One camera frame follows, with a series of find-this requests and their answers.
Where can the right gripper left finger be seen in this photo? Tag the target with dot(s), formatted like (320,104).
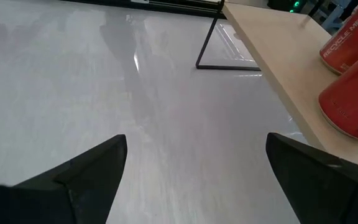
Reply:
(57,202)

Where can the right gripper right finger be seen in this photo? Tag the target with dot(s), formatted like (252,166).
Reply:
(328,193)

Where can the red Coke can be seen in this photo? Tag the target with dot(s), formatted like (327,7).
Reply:
(350,102)

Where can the red Fanta can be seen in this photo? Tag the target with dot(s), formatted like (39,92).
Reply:
(353,40)

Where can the white tabletop sheet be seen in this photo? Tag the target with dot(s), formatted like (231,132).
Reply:
(73,93)

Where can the wooden shelf with black frame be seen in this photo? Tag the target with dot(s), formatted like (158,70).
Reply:
(284,46)

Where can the black aluminium table frame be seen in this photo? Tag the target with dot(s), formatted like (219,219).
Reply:
(166,6)

